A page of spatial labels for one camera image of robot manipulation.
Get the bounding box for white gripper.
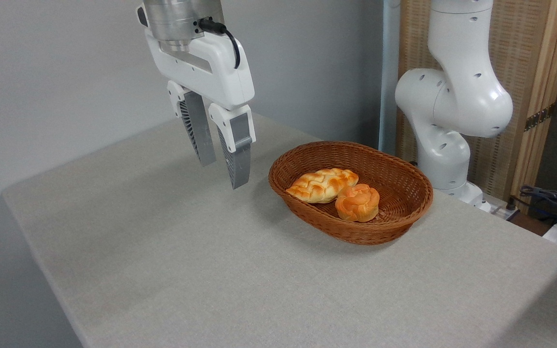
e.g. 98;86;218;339
144;28;257;190

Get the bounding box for brown woven wicker basket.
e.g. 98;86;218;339
268;141;434;246

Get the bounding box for brass screen hinge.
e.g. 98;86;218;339
524;103;556;132

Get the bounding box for wooden folding screen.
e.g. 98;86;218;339
396;0;557;214

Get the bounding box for black cable bundle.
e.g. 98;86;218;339
519;186;557;229

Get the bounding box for round orange bread roll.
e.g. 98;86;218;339
335;183;381;223

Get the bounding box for braided golden bread loaf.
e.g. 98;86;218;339
285;168;360;204

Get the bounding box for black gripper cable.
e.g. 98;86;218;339
198;18;241;70

